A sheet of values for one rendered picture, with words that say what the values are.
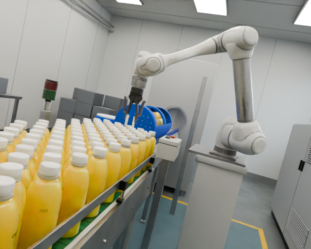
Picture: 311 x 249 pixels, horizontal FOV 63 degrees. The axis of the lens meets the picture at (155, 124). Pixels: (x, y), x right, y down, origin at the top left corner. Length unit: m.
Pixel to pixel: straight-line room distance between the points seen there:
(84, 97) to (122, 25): 2.99
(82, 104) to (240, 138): 4.25
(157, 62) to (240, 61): 0.51
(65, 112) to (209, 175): 4.34
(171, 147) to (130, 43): 6.33
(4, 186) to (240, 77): 1.36
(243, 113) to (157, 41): 5.81
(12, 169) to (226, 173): 1.43
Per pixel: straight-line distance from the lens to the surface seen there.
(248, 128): 1.60
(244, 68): 1.57
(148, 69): 1.30
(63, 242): 0.70
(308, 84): 6.90
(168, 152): 1.30
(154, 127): 1.67
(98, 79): 7.70
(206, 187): 1.78
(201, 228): 1.87
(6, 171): 0.51
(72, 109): 5.60
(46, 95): 1.41
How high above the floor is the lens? 1.27
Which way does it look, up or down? 5 degrees down
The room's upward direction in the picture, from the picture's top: 13 degrees clockwise
